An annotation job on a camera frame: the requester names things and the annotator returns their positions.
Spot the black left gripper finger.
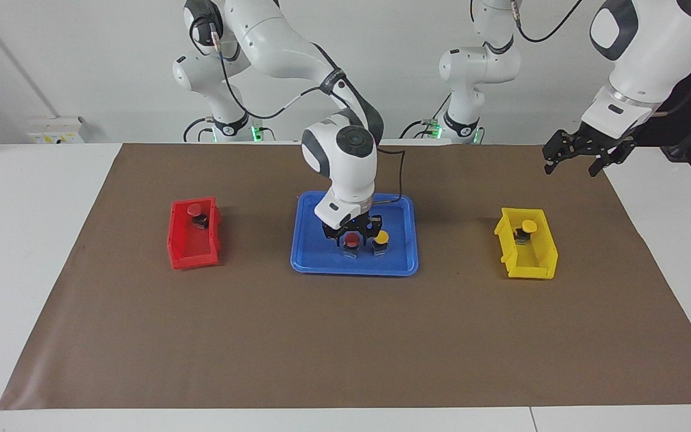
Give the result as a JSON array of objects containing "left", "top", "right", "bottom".
[
  {"left": 588, "top": 150, "right": 622, "bottom": 178},
  {"left": 542, "top": 143, "right": 566, "bottom": 176}
]

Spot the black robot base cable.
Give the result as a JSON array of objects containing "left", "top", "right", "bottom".
[
  {"left": 182, "top": 116, "right": 217, "bottom": 143},
  {"left": 401, "top": 93, "right": 451, "bottom": 140}
]

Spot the yellow plastic bin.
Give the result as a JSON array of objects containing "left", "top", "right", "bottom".
[{"left": 494, "top": 207, "right": 559, "bottom": 280}]

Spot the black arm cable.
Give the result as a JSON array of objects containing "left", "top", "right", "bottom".
[
  {"left": 510, "top": 0, "right": 586, "bottom": 44},
  {"left": 202, "top": 18, "right": 407, "bottom": 208}
]

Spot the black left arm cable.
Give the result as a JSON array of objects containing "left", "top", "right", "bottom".
[{"left": 510, "top": 0, "right": 586, "bottom": 44}]

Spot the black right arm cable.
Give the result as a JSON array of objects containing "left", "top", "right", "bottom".
[{"left": 202, "top": 18, "right": 407, "bottom": 208}]

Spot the brown table mat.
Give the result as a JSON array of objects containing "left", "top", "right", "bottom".
[{"left": 0, "top": 142, "right": 691, "bottom": 410}]

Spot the white wall outlet box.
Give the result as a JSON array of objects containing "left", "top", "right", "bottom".
[{"left": 26, "top": 116, "right": 86, "bottom": 145}]

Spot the blue plastic tray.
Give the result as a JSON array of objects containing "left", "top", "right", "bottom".
[{"left": 290, "top": 191, "right": 420, "bottom": 277}]

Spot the red plastic bin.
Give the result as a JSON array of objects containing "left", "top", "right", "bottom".
[{"left": 167, "top": 197, "right": 222, "bottom": 271}]

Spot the black right arm forearm strap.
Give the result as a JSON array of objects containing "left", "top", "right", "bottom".
[{"left": 320, "top": 68, "right": 347, "bottom": 95}]

